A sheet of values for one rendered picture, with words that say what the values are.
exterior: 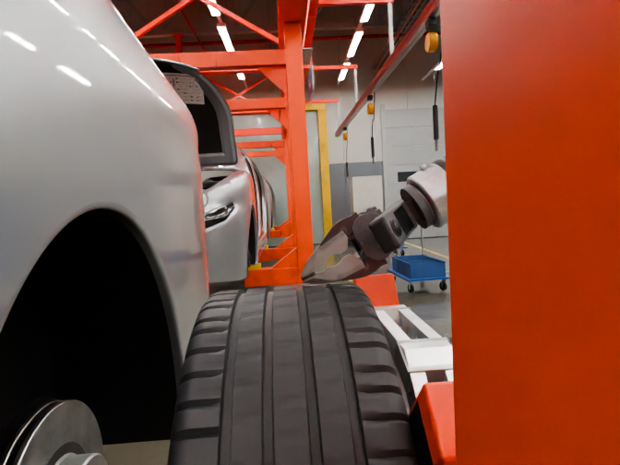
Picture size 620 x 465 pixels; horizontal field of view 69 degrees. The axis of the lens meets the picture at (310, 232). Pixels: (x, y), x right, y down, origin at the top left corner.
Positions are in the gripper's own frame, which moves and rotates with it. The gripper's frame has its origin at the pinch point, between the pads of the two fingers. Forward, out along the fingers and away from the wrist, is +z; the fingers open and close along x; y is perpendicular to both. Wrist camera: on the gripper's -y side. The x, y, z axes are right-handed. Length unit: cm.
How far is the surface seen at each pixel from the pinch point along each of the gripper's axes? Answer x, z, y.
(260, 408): -5.7, 10.5, -21.7
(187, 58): 187, -5, 359
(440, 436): -14.6, -2.7, -27.3
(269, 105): 158, -68, 552
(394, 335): -12.0, -5.5, -6.4
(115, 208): 24.8, 20.6, 7.9
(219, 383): -2.0, 13.3, -19.3
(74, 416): -0.4, 46.0, 11.2
